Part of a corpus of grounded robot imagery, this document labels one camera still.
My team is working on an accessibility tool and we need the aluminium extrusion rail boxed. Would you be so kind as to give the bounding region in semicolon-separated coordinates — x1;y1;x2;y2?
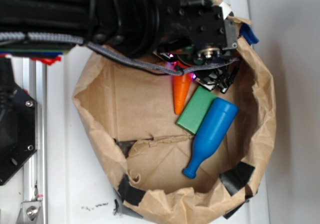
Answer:
16;57;48;224

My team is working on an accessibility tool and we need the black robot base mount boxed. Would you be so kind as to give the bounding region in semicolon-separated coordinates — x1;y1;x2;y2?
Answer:
0;57;37;186

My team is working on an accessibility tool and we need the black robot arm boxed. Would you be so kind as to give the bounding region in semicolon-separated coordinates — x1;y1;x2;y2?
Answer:
0;0;238;65

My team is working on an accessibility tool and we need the crumpled brown paper bag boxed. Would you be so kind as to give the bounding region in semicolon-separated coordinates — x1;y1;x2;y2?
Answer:
72;0;277;224

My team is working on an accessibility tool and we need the blue toy bottle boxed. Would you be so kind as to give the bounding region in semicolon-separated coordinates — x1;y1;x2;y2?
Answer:
182;97;239;179

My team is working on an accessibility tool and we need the orange toy carrot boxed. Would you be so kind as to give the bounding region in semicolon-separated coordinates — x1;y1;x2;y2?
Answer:
173;73;193;115

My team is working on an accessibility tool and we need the grey braided cable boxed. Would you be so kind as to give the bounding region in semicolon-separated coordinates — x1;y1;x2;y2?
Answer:
0;31;241;75

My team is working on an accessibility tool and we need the blue tape piece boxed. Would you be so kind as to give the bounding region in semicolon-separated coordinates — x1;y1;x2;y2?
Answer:
239;23;260;45

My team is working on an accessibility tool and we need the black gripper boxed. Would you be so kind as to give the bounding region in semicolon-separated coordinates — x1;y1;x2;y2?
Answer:
153;0;238;66

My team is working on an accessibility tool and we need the green rectangular block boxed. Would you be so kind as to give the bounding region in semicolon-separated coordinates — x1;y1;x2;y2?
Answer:
176;86;217;135

